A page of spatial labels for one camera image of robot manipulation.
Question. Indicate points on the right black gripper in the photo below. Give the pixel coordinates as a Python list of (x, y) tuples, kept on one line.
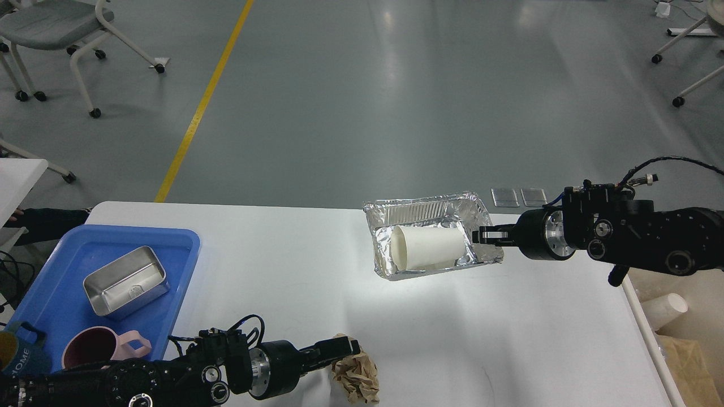
[(539, 235)]

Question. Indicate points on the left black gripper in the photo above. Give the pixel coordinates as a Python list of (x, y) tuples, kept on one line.
[(277, 365)]

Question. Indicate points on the brown paper ball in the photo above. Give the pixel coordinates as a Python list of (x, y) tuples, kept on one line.
[(358, 377)]

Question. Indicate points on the aluminium foil container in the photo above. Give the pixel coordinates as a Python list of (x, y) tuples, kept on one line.
[(464, 212)]

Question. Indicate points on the white paper cup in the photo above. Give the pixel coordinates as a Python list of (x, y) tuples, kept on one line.
[(426, 248)]

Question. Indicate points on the steel rectangular tray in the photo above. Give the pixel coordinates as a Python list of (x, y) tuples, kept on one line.
[(126, 284)]

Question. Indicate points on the pink HOME mug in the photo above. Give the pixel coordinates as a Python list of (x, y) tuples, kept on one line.
[(101, 344)]

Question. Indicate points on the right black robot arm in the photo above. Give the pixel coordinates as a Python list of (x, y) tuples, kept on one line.
[(608, 223)]

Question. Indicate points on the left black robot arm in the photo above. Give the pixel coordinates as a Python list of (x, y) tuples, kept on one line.
[(216, 365)]

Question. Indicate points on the metal floor plate left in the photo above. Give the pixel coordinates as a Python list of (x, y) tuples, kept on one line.
[(505, 197)]

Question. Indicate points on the metal floor plate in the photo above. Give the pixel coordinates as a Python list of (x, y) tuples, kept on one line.
[(505, 197), (534, 197)]

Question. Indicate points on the metal floor plate right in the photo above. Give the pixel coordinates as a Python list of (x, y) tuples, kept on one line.
[(534, 197)]

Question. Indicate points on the white cup in bin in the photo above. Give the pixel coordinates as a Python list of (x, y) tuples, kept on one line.
[(664, 309)]

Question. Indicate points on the beige plastic bin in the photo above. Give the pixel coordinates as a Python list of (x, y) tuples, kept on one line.
[(682, 323)]

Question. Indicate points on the brown paper in bin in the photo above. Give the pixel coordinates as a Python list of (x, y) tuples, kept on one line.
[(685, 360)]

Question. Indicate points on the blue plastic tray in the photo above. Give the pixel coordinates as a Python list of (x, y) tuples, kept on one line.
[(56, 302)]

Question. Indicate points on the dark blue HOME mug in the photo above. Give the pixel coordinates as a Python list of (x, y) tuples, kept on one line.
[(20, 357)]

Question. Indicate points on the person in dark trousers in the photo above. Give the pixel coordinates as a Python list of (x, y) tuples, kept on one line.
[(45, 224)]

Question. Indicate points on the white side table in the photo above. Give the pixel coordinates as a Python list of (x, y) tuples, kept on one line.
[(18, 176)]

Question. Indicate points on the grey office chair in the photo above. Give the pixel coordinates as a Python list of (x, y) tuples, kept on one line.
[(58, 25)]

